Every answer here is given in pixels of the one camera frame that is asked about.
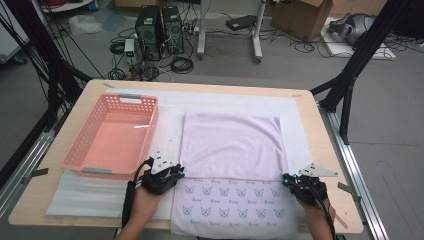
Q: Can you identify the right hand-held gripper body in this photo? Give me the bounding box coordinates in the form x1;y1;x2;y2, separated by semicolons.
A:
289;162;339;206

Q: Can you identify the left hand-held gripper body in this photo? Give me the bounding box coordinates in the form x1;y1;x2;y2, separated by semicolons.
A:
140;150;183;196

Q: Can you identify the lilac printed towel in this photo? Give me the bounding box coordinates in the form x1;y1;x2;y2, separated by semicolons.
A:
170;111;300;240

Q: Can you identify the pink plastic basket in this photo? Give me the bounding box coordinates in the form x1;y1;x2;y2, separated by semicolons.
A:
60;93;160;181

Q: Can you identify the person's right hand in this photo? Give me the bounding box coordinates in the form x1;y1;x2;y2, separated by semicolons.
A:
295;196;336;223

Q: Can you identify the person's left hand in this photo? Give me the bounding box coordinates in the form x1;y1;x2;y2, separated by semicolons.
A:
131;186;168;222

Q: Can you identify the wooden table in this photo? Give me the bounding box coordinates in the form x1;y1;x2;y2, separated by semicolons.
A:
8;78;364;234

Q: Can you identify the white grid mat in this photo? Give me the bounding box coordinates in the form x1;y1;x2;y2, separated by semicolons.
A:
104;87;322;225

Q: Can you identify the small white device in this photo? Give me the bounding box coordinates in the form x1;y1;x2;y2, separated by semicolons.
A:
123;38;136;65

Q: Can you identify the white flat board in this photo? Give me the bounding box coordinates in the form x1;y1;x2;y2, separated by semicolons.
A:
320;16;397;61

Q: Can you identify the black computer tower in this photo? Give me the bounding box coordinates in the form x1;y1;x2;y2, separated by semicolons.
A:
134;5;164;62
161;5;185;55

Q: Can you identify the cardboard box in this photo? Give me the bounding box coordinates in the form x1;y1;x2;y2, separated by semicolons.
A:
271;0;334;42

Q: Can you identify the blue plastic sheet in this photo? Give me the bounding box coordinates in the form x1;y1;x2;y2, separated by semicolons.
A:
102;12;128;33

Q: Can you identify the black flat box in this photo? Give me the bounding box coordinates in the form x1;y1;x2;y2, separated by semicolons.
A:
225;14;258;32

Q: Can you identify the grey rounded device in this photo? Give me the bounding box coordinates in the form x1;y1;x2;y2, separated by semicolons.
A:
328;12;376;46

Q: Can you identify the clear plastic bag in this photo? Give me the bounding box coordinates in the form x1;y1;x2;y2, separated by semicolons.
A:
68;13;104;36

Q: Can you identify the round white table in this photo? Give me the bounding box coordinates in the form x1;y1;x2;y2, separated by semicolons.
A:
39;0;94;14

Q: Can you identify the white cabinet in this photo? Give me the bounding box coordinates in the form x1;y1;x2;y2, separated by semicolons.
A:
0;0;31;64

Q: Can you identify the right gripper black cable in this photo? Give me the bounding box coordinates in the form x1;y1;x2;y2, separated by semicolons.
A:
307;177;337;240

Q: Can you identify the grey metal bracket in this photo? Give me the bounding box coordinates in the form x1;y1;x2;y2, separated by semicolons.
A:
337;181;362;203
21;167;50;185

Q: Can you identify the aluminium rail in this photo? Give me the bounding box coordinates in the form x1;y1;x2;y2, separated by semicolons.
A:
0;109;73;218
318;103;390;240

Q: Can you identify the coiled black cable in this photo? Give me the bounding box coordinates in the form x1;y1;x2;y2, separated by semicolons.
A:
170;56;195;75

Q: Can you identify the black metal frame stand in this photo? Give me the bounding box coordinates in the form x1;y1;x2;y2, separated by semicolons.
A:
309;0;418;145
0;0;94;188

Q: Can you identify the white stand frame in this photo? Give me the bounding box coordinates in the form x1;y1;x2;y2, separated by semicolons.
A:
196;0;268;64

